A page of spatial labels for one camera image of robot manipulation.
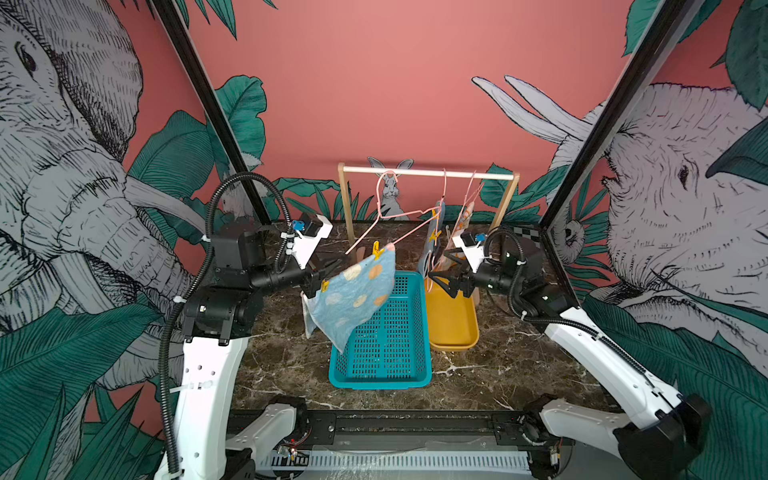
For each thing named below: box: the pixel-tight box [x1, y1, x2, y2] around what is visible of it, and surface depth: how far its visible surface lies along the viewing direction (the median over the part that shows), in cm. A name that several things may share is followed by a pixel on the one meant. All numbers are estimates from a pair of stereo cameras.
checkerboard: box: [513, 226, 540, 238], surface depth 117 cm
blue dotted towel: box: [301, 243, 396, 354], surface depth 72 cm
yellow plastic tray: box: [425, 279, 480, 349], surface depth 92 cm
